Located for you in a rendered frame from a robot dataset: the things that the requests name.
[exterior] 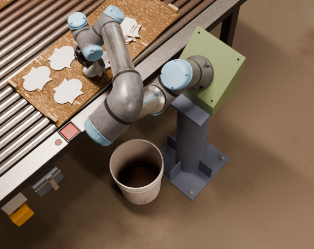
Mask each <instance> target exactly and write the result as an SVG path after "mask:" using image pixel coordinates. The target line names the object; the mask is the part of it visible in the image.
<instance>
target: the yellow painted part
mask: <svg viewBox="0 0 314 249"><path fill-rule="evenodd" d="M5 213H6V212H5ZM33 214H34V212H33V211H32V210H31V209H30V208H29V206H28V205H27V204H26V203H25V202H24V203H23V204H22V205H21V206H19V207H18V208H17V209H16V210H15V211H14V212H12V213H11V214H10V215H8V214H7V213H6V215H7V216H8V217H9V218H10V219H11V221H12V222H13V223H15V224H16V225H17V226H21V225H22V224H23V223H24V222H25V221H26V220H28V219H29V218H30V217H31V216H32V215H33Z"/></svg>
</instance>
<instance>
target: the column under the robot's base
mask: <svg viewBox="0 0 314 249"><path fill-rule="evenodd" d="M170 105H171V106H172V107H173V108H175V109H176V110H177V132H176V134H175V135H174V136H173V137H171V136H170V135H168V134H167V143H166V144H165V145H164V146H163V147H162V148H161V149H160V152H161V154H162V157H163V162H164V170H163V175H162V176H163V177H164V178H165V179H167V180H168V181H169V182H170V183H172V184H173V185H174V186H175V187H176V188H178V189H179V190H180V191H181V192H182V193H183V194H185V195H186V196H187V197H188V198H189V199H191V200H192V201H193V200H194V199H195V197H196V196H197V195H198V194H199V193H200V192H201V191H202V189H203V188H204V187H205V186H206V185H207V184H208V183H209V182H210V180H211V179H212V178H213V177H214V176H215V175H216V174H217V172H218V171H219V170H220V169H221V168H222V167H223V166H224V165H225V163H226V162H227V161H228V160H229V159H230V158H229V157H228V156H227V155H225V154H224V153H223V152H222V151H220V150H219V149H218V148H216V147H215V146H214V145H212V144H211V143H210V142H208V141H207V136H208V132H207V130H208V124H209V119H210V115H209V114H208V113H206V112H205V111H204V110H202V109H201V108H200V107H199V106H197V105H196V104H195V103H193V102H192V101H191V100H189V99H188V98H187V97H185V96H184V95H183V94H181V95H179V96H178V97H177V98H176V99H175V100H174V101H173V102H172V103H171V104H170Z"/></svg>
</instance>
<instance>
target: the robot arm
mask: <svg viewBox="0 0 314 249"><path fill-rule="evenodd" d="M124 18H125V16H124V14H123V12H122V11H121V10H120V9H119V8H117V7H116V6H113V5H110V6H108V7H107V8H106V9H105V10H104V11H103V13H102V14H101V16H100V17H99V18H98V19H97V21H96V22H95V23H94V24H93V26H92V27H90V26H89V24H88V20H87V18H86V16H85V15H84V14H83V13H81V12H75V13H72V14H71V15H70V16H69V17H68V27H69V28H70V31H71V33H72V36H73V39H74V41H75V44H76V46H75V47H74V48H73V49H74V52H75V53H74V56H75V59H76V61H78V62H79V63H80V64H81V65H83V66H84V67H86V68H87V69H88V68H89V67H90V66H91V65H92V64H93V62H94V61H95V62H94V65H95V70H94V74H96V75H97V74H99V73H100V72H102V71H103V73H104V74H106V68H105V63H104V61H103V59H102V58H101V57H102V56H103V53H104V51H103V48H102V46H103V45H104V44H105V48H106V52H107V55H108V59H109V62H110V66H111V70H112V73H113V79H112V85H113V88H112V91H111V92H110V94H109V95H108V96H107V97H106V98H105V99H104V100H103V101H102V103H101V104H100V105H99V106H98V107H97V108H96V109H95V110H94V111H93V112H92V113H91V115H89V116H88V118H87V119H86V120H85V123H84V126H85V130H86V132H87V134H88V135H89V137H90V138H91V139H92V140H93V141H94V142H96V143H98V144H99V145H102V146H108V145H110V144H111V143H113V142H114V140H115V139H116V138H118V137H119V136H120V135H122V134H123V133H125V132H127V131H128V130H129V129H130V128H131V127H132V125H133V122H135V121H137V120H139V119H140V118H142V117H144V116H145V115H147V114H149V115H152V116H156V115H159V114H160V113H162V112H163V111H164V110H165V109H166V108H167V107H168V106H169V105H170V104H171V103H172V102H173V101H174V100H175V99H176V98H177V97H178V96H179V95H181V94H182V93H183V92H184V91H185V90H186V89H187V88H189V89H192V90H202V89H205V88H206V87H208V86H209V85H210V83H211V82H212V80H213V77H214V68H213V65H212V63H211V62H210V60H209V59H207V58H206V57H204V56H201V55H193V56H190V57H188V58H187V59H175V60H172V61H169V62H168V63H166V64H165V65H164V66H163V68H162V70H161V75H160V76H159V77H158V78H157V79H156V80H155V81H154V82H153V83H151V84H150V85H148V86H146V87H143V82H142V79H141V76H140V73H139V72H138V71H136V70H135V67H134V64H133V61H132V58H131V55H130V52H129V49H128V46H127V43H126V40H125V37H124V34H123V31H122V28H121V25H120V24H121V23H122V22H123V20H124ZM76 57H77V58H76Z"/></svg>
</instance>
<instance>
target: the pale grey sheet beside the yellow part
mask: <svg viewBox="0 0 314 249"><path fill-rule="evenodd" d="M26 200H27V198H26V197H25V196H24V195H23V194H22V193H21V192H20V193H19V194H17V195H16V196H15V197H14V198H13V199H11V200H10V201H9V202H8V203H7V204H6V205H4V206H3V207H2V208H1V209H2V210H3V211H5V212H6V213H7V214H8V215H10V214H11V213H12V212H14V211H15V210H16V209H17V208H18V207H19V206H21V205H22V204H23V203H24V202H25V201H26Z"/></svg>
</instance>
